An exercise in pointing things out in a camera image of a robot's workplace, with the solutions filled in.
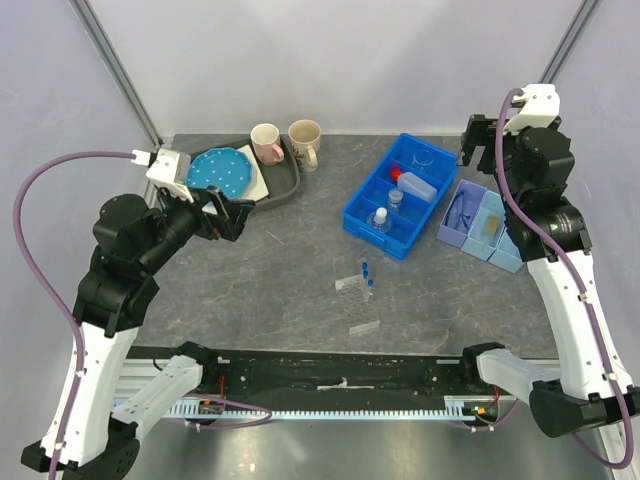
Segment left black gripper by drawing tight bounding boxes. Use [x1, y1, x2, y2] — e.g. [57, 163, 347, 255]
[139, 179, 255, 274]

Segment clear glass beaker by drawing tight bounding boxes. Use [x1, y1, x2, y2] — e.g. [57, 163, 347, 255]
[412, 149, 435, 172]

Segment red cap wash bottle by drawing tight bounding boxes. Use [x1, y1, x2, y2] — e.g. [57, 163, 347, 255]
[390, 166, 437, 203]

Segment blue safety glasses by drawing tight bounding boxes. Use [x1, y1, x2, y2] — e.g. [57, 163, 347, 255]
[444, 190, 472, 233]

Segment tan bottle brush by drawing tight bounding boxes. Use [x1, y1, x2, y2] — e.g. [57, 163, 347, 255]
[482, 214, 501, 248]

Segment small glass stoppered bottle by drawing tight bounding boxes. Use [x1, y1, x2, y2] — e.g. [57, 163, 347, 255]
[387, 188, 404, 213]

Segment round glass flask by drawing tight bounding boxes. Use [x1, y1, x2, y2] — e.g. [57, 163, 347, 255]
[367, 207, 392, 233]

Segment blue cap test tube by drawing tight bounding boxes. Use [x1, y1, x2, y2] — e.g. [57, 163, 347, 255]
[360, 261, 369, 290]
[363, 278, 374, 304]
[362, 270, 372, 302]

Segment clear test tube rack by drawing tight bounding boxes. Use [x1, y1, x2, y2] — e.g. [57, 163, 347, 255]
[334, 274, 380, 336]

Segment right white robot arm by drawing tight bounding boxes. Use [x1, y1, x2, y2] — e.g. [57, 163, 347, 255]
[457, 118, 639, 438]

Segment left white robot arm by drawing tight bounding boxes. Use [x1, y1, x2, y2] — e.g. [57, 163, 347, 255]
[21, 187, 255, 479]

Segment white square plate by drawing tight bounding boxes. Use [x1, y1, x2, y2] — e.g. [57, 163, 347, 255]
[231, 145, 269, 203]

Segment blue polka dot plate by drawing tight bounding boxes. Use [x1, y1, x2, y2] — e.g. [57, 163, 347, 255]
[186, 147, 253, 199]

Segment grey serving tray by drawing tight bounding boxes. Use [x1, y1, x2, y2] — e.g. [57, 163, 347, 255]
[187, 135, 300, 214]

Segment pink mug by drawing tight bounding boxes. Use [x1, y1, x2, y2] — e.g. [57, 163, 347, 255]
[250, 123, 284, 166]

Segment lavender divider box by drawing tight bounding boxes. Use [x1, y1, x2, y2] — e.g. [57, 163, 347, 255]
[436, 180, 523, 273]

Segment beige floral mug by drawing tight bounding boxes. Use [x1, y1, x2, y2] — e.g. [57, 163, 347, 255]
[288, 119, 322, 172]

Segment blue compartment bin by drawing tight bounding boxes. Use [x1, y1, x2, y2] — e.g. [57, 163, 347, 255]
[343, 133, 458, 260]

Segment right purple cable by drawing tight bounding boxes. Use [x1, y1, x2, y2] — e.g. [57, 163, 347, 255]
[459, 88, 635, 470]

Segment purple cable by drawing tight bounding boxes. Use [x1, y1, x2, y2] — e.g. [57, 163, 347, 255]
[459, 88, 635, 470]
[12, 151, 274, 480]

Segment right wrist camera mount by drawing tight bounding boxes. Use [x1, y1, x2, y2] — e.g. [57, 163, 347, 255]
[503, 84, 560, 134]

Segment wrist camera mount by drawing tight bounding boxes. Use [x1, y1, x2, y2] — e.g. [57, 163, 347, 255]
[131, 148, 194, 203]
[503, 84, 560, 134]

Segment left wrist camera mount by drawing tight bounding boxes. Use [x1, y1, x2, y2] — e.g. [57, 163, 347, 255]
[131, 148, 194, 203]

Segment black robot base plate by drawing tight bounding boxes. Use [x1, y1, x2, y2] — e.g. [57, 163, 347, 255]
[149, 344, 520, 412]

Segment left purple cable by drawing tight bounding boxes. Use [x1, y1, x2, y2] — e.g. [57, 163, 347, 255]
[12, 151, 274, 480]

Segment slotted cable duct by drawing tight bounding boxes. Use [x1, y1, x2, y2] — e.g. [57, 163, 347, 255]
[163, 396, 497, 421]

